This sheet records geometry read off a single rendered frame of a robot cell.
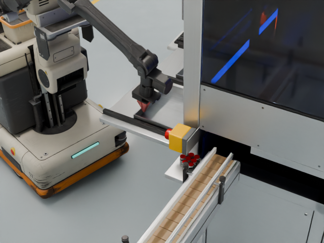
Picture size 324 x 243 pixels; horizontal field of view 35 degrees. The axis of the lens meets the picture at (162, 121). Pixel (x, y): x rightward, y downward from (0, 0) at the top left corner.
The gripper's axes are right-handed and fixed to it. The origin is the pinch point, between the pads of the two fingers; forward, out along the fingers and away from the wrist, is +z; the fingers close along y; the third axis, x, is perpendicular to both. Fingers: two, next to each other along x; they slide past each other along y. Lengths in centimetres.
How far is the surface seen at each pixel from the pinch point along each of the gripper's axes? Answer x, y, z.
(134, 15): 220, -141, 115
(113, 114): -8.6, -9.5, 1.7
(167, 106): 8.5, 6.1, 0.9
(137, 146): 64, -37, 97
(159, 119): -0.8, 7.7, 0.6
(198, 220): -44, 47, -11
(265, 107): -12, 49, -38
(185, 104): -12.7, 22.6, -24.2
